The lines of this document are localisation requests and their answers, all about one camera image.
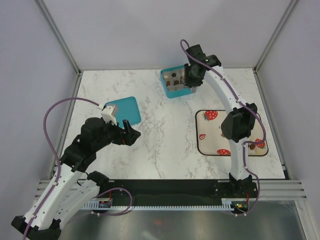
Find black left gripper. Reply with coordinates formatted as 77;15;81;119
94;116;141;151

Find teal box lid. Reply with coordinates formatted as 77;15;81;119
105;96;142;128

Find metal tongs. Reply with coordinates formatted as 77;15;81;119
190;87;198;94

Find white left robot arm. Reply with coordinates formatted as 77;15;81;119
11;117;141;240

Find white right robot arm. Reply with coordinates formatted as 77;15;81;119
182;44;258;198

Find teal chocolate box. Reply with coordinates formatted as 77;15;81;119
160;65;197;99

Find dark brown chocolate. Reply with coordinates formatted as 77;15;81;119
250;143;258;151

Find strawberry print tray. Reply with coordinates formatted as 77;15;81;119
195;109;269;157

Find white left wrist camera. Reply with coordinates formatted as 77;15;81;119
101;104;119;126

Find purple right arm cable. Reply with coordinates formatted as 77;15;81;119
179;39;267;216

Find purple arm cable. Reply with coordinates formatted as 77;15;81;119
22;97;103;238
179;39;267;216

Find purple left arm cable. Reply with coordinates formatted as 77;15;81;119
22;97;103;238

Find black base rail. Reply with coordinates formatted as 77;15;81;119
105;179;257;205

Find white slotted cable duct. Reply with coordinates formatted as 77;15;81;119
80;198;251;212

